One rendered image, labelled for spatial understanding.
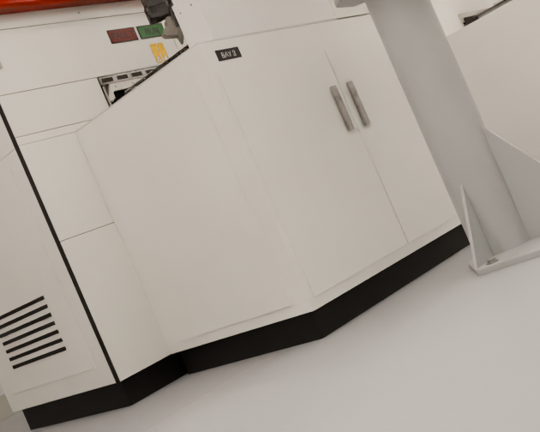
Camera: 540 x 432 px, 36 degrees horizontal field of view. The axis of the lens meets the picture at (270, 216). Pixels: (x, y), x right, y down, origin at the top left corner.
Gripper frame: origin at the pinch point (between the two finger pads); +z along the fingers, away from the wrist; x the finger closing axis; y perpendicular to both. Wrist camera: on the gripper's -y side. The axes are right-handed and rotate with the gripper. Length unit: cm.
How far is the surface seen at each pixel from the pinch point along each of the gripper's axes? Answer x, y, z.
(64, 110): -2.0, 42.3, 7.4
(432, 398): 139, 18, 96
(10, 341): -33, 86, 66
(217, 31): 45.9, 1.1, 12.4
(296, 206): 46, 0, 62
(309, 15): 24.4, -32.3, 12.2
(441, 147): 52, -41, 63
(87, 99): -7.3, 34.1, 5.8
